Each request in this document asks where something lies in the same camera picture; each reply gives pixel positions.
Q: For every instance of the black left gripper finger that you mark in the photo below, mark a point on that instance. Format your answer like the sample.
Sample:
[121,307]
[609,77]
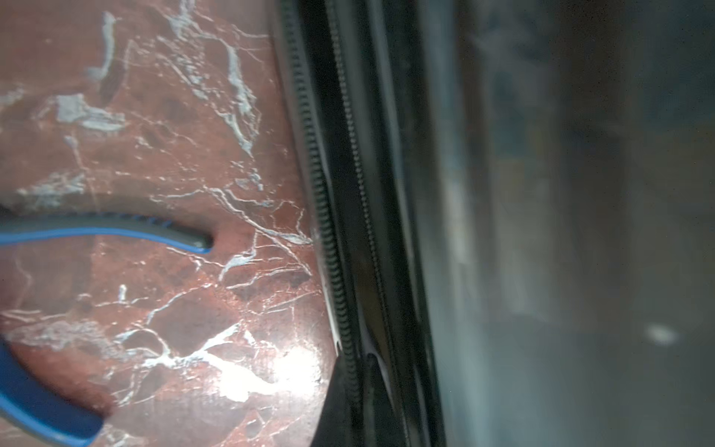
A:
[340,423]

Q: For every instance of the silver space-print hard suitcase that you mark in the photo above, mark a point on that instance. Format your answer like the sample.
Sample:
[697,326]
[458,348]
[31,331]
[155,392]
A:
[513,206]

